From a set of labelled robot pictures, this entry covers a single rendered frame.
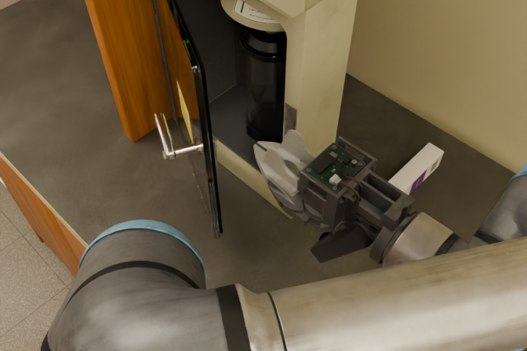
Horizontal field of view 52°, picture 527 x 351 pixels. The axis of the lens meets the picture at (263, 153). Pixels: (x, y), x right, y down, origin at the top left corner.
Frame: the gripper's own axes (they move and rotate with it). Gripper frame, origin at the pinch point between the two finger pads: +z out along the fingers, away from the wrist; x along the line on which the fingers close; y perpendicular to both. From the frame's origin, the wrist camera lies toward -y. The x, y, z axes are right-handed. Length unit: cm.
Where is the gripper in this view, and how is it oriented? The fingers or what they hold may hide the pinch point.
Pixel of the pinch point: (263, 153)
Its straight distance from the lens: 68.5
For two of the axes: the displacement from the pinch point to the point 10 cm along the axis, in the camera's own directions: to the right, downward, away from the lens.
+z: -7.3, -5.2, 4.4
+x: -6.8, 5.7, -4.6
